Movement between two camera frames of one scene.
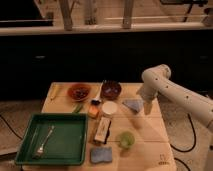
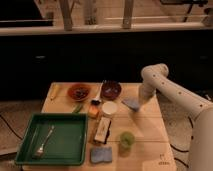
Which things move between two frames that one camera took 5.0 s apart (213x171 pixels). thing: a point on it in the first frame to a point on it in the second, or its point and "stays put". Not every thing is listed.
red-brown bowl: x=79 y=92 stays put
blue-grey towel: x=134 y=104 stays put
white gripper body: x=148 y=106 to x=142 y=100
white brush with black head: x=97 y=101 stays put
